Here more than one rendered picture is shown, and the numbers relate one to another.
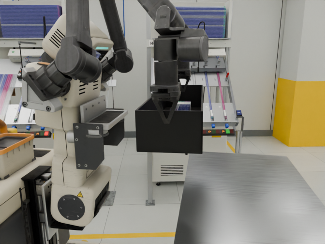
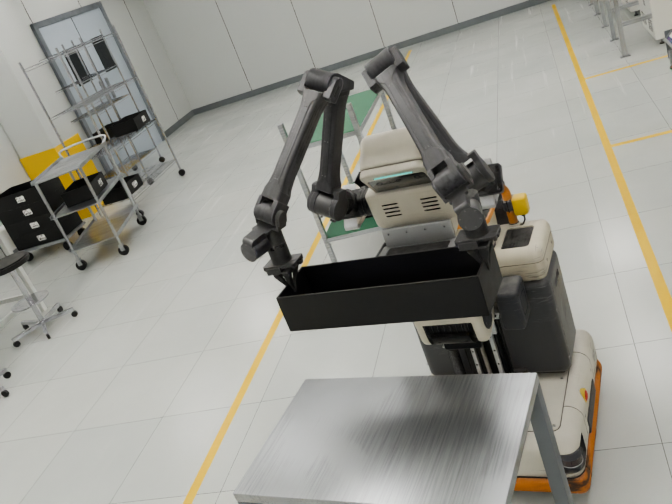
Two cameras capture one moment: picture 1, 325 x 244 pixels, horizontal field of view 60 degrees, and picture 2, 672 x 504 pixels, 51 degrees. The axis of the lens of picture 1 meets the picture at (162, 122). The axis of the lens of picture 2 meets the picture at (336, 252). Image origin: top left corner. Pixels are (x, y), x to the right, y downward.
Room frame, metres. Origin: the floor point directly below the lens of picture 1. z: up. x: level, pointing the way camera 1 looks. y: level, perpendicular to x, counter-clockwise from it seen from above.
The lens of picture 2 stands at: (1.55, -1.60, 1.93)
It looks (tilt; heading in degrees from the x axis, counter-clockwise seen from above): 23 degrees down; 114
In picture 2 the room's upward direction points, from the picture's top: 21 degrees counter-clockwise
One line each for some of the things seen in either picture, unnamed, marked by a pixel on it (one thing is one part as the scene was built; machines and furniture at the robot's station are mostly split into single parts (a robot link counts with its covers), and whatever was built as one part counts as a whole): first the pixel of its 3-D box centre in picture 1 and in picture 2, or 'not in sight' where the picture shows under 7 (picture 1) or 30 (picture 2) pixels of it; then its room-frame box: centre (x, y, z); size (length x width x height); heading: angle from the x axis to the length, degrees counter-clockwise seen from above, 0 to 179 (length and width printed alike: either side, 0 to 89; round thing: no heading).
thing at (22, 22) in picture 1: (33, 22); not in sight; (2.64, 1.15, 1.52); 0.51 x 0.13 x 0.27; 92
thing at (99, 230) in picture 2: not in sight; (92, 199); (-2.99, 3.77, 0.50); 0.90 x 0.54 x 1.00; 107
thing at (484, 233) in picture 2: (183, 65); (475, 226); (1.25, -0.09, 1.21); 0.10 x 0.07 x 0.07; 172
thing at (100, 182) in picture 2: not in sight; (84, 189); (-2.98, 3.73, 0.63); 0.40 x 0.30 x 0.14; 107
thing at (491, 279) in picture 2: (178, 110); (386, 288); (0.97, -0.06, 1.07); 0.57 x 0.17 x 0.11; 172
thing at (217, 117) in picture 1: (189, 118); not in sight; (2.64, -0.26, 0.65); 1.01 x 0.73 x 1.29; 2
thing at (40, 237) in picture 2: not in sight; (40, 218); (-4.00, 4.09, 0.38); 0.64 x 0.44 x 0.75; 5
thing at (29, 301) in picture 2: not in sight; (29, 294); (-2.70, 2.25, 0.31); 0.53 x 0.50 x 0.62; 115
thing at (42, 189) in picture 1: (80, 194); (478, 317); (1.09, 0.35, 0.68); 0.28 x 0.27 x 0.25; 172
